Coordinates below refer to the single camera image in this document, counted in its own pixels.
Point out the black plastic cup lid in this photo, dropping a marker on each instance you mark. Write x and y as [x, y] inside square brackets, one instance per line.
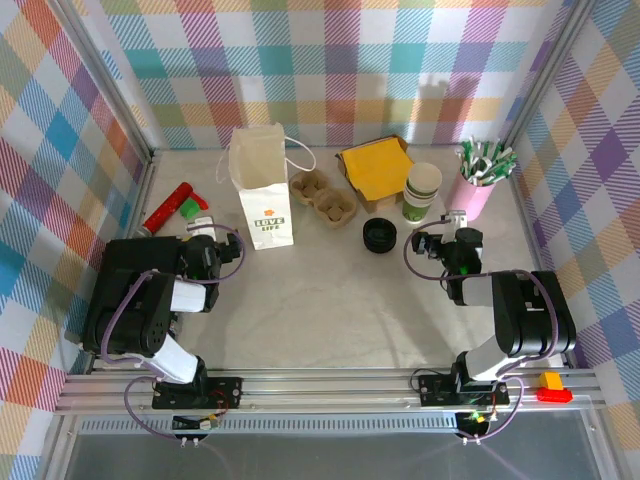
[380, 247]
[380, 229]

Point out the white paper takeout bag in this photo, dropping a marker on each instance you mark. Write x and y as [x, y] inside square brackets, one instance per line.
[265, 200]

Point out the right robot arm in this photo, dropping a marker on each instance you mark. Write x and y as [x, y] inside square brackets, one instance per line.
[525, 320]

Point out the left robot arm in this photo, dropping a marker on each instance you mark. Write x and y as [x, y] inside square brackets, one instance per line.
[130, 320]

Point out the red toy wedge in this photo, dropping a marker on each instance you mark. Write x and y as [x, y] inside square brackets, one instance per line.
[201, 201]

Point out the green toy block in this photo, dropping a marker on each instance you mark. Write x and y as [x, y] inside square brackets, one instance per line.
[189, 207]

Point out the pink straw holder cup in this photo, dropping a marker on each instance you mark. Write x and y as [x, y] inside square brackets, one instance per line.
[467, 200]

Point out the red glitter cylinder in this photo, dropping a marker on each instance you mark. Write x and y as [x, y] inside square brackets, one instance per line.
[167, 207]

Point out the cardboard napkin box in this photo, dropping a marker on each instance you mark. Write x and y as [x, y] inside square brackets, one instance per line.
[372, 204]

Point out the black flat panel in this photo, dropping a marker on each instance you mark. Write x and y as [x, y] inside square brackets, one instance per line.
[130, 252]

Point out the yellow paper napkin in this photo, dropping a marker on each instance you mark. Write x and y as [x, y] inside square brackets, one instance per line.
[375, 167]

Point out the yellow plastic block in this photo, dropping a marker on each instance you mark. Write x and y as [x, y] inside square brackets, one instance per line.
[552, 381]

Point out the small connector board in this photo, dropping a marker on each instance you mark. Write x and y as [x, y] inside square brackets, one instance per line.
[205, 424]
[475, 419]

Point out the red plastic block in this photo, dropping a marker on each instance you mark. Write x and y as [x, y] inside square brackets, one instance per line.
[555, 396]

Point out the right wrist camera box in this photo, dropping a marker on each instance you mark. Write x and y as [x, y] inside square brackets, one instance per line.
[454, 217]

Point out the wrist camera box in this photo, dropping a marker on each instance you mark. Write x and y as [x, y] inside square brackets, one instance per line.
[454, 217]
[202, 222]

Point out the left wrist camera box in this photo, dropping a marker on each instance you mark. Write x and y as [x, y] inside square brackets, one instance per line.
[202, 222]

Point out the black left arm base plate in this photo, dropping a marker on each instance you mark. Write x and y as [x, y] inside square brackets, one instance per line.
[225, 392]

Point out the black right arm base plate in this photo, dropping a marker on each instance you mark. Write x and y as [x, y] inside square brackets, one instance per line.
[435, 390]

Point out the aluminium mounting rail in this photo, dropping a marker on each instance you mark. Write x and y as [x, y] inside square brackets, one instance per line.
[325, 390]

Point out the aluminium frame post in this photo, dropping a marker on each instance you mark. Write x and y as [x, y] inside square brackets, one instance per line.
[545, 75]
[115, 95]

